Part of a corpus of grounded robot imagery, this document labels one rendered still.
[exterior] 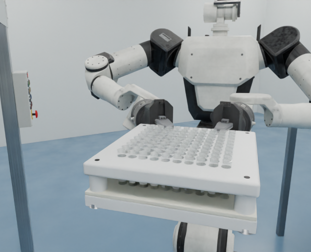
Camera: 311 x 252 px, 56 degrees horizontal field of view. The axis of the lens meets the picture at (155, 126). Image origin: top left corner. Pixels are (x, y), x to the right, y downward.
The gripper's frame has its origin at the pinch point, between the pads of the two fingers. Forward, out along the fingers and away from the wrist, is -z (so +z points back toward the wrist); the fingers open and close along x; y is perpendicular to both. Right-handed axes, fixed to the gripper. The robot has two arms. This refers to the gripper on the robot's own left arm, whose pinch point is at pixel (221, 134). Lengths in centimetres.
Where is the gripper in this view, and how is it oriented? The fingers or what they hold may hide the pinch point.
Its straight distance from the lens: 61.5
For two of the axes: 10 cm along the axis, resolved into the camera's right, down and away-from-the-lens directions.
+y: -9.1, -1.0, 4.1
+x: 0.0, 9.7, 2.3
